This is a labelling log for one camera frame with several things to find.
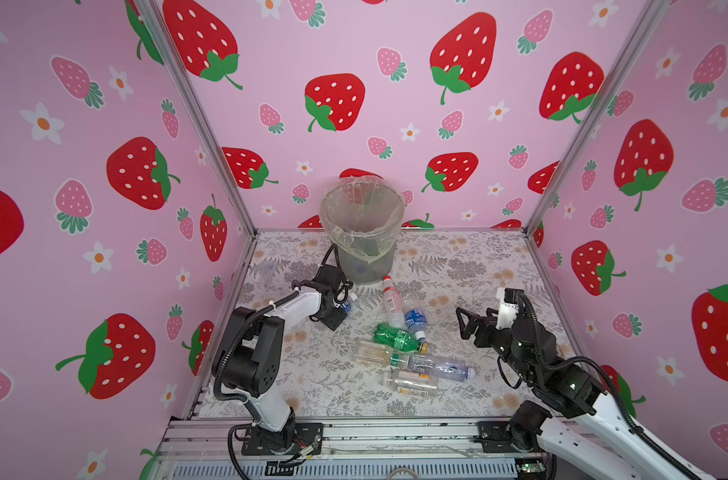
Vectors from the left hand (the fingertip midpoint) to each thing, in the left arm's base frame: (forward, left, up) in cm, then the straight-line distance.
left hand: (329, 312), depth 95 cm
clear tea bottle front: (-22, -25, +1) cm, 33 cm away
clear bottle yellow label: (-13, -15, -2) cm, 20 cm away
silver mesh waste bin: (+13, -9, +6) cm, 17 cm away
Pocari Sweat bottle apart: (0, -6, +3) cm, 6 cm away
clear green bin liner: (+32, -10, +14) cm, 36 cm away
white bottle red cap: (+2, -21, +3) cm, 21 cm away
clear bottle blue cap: (-17, -34, -3) cm, 38 cm away
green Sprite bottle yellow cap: (-10, -22, +3) cm, 24 cm away
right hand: (-11, -38, +21) cm, 45 cm away
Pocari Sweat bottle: (-2, -28, +4) cm, 28 cm away
